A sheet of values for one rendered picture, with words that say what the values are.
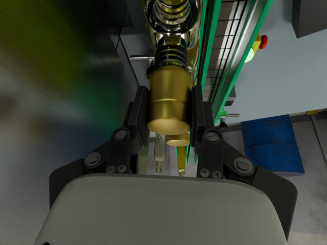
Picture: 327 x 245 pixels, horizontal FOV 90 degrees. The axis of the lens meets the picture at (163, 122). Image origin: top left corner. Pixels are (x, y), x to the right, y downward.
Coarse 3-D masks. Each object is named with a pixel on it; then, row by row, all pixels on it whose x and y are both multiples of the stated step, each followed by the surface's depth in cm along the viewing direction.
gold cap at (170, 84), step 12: (156, 72) 12; (168, 72) 12; (180, 72) 12; (156, 84) 12; (168, 84) 12; (180, 84) 12; (156, 96) 12; (168, 96) 11; (180, 96) 11; (156, 108) 11; (168, 108) 11; (180, 108) 11; (156, 120) 11; (168, 120) 11; (180, 120) 11; (156, 132) 13; (168, 132) 13; (180, 132) 13
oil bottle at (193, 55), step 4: (196, 48) 19; (188, 52) 19; (192, 52) 19; (196, 52) 19; (188, 56) 19; (192, 56) 19; (196, 56) 19; (188, 60) 19; (192, 60) 19; (196, 60) 19; (188, 64) 19; (192, 64) 19; (196, 64) 20; (188, 68) 20; (192, 68) 20; (196, 68) 20; (192, 72) 20; (196, 72) 21; (192, 76) 21; (196, 76) 22; (192, 80) 22
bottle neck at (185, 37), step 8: (160, 40) 14; (168, 40) 14; (176, 40) 14; (184, 40) 14; (160, 48) 14; (168, 48) 13; (176, 48) 13; (184, 48) 14; (160, 56) 14; (168, 56) 13; (176, 56) 13; (184, 56) 14; (160, 64) 13; (168, 64) 13; (176, 64) 13; (184, 64) 13
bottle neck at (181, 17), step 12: (156, 0) 9; (168, 0) 10; (180, 0) 10; (192, 0) 8; (144, 12) 9; (156, 12) 9; (168, 12) 10; (180, 12) 10; (192, 12) 8; (156, 24) 9; (168, 24) 10; (180, 24) 9; (192, 24) 9
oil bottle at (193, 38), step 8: (144, 0) 15; (200, 0) 14; (200, 8) 14; (144, 16) 15; (200, 16) 15; (200, 24) 16; (152, 32) 15; (192, 32) 15; (152, 40) 16; (192, 40) 16; (152, 48) 18; (192, 48) 17
